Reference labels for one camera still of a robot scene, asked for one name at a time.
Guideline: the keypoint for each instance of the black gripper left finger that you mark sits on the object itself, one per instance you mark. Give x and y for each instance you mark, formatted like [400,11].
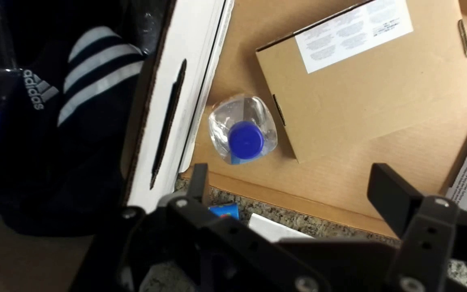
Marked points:
[227,244]

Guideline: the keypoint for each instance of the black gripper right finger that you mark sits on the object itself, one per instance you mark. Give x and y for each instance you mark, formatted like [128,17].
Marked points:
[421,238]

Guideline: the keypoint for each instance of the small brown cardboard box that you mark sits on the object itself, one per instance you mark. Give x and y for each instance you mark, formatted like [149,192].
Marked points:
[384,92]

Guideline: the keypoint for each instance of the blue packet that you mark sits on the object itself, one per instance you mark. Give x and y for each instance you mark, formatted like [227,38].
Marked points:
[225,212]

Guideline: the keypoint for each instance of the black striped adidas garment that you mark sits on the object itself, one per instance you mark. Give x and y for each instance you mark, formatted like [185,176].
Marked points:
[55,163]

